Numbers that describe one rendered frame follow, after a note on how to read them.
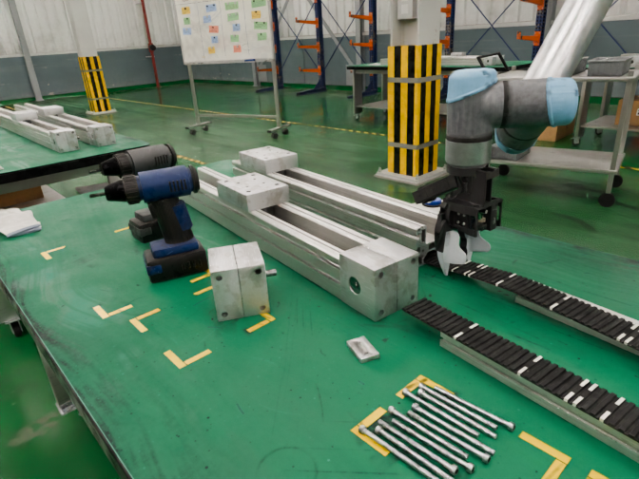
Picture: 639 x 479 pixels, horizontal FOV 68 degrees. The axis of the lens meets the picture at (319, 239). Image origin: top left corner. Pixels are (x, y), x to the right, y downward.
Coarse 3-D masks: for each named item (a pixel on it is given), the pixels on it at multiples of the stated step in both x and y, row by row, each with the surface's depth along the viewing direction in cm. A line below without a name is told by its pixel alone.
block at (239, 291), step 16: (208, 256) 82; (224, 256) 82; (240, 256) 82; (256, 256) 81; (224, 272) 77; (240, 272) 78; (256, 272) 79; (272, 272) 85; (224, 288) 78; (240, 288) 79; (256, 288) 80; (224, 304) 79; (240, 304) 80; (256, 304) 81
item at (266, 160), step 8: (240, 152) 143; (248, 152) 142; (256, 152) 142; (264, 152) 141; (272, 152) 141; (280, 152) 140; (288, 152) 139; (240, 160) 145; (248, 160) 140; (256, 160) 136; (264, 160) 132; (272, 160) 133; (280, 160) 135; (288, 160) 137; (296, 160) 138; (256, 168) 138; (264, 168) 133; (272, 168) 134; (280, 168) 136; (288, 168) 137
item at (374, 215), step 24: (240, 168) 150; (312, 192) 117; (336, 192) 122; (360, 192) 114; (336, 216) 112; (360, 216) 106; (384, 216) 98; (408, 216) 102; (432, 216) 97; (408, 240) 94; (432, 240) 95
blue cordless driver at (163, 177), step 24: (168, 168) 91; (192, 168) 92; (120, 192) 87; (144, 192) 88; (168, 192) 90; (168, 216) 93; (168, 240) 95; (192, 240) 96; (168, 264) 94; (192, 264) 96
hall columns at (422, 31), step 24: (72, 0) 886; (432, 0) 366; (72, 24) 919; (408, 24) 384; (432, 24) 373; (408, 48) 374; (432, 48) 378; (96, 72) 943; (408, 72) 381; (432, 72) 386; (96, 96) 955; (408, 96) 388; (432, 96) 394; (408, 120) 395; (432, 120) 403; (408, 144) 403; (432, 144) 411; (408, 168) 411; (432, 168) 421
